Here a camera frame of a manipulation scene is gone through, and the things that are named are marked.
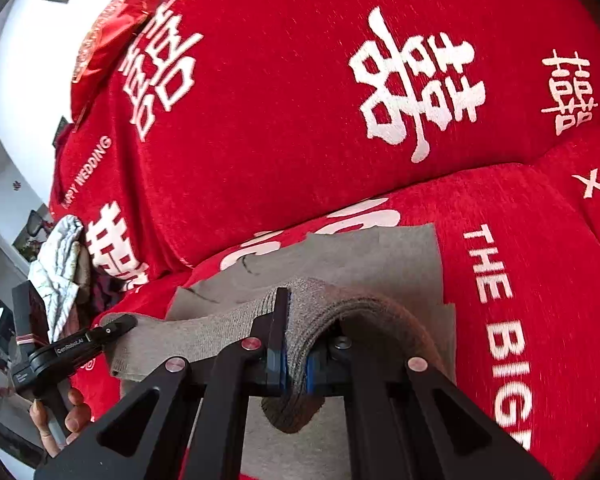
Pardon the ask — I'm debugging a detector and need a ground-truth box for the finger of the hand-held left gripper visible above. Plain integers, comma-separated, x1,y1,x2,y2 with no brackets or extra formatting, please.
86,313,139,350

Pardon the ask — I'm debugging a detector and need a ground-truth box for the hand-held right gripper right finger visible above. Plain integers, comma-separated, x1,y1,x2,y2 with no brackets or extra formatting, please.
302,336,555,480

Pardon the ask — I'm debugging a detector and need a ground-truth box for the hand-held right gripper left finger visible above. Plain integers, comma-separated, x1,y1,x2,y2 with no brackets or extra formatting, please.
34,287,291,480

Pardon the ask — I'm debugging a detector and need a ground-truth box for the grey knit sweater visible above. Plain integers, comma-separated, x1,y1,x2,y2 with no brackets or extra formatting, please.
99,223,457,435

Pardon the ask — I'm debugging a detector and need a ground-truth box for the person's left hand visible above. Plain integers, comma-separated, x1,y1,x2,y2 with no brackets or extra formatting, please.
29,387,93,459

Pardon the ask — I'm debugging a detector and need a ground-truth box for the dark plaid cloth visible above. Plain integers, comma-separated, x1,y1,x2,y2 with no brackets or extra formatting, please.
91,265,128,313

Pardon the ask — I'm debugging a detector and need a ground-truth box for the brown cloth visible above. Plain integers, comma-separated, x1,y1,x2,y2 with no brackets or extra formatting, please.
74,245,95,292

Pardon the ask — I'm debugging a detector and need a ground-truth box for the white grey crumpled cloth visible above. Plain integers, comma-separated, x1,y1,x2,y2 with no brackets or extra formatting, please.
28,214,87,344

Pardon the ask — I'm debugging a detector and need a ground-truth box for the black office chair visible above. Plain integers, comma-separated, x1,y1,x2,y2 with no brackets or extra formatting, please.
26,209,52,238

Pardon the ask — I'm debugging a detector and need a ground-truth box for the red printed sofa cover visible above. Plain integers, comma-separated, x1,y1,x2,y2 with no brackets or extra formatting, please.
47,0,600,480

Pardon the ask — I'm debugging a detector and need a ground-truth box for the red embroidered cushion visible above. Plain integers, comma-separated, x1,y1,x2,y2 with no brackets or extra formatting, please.
69,0,162,117

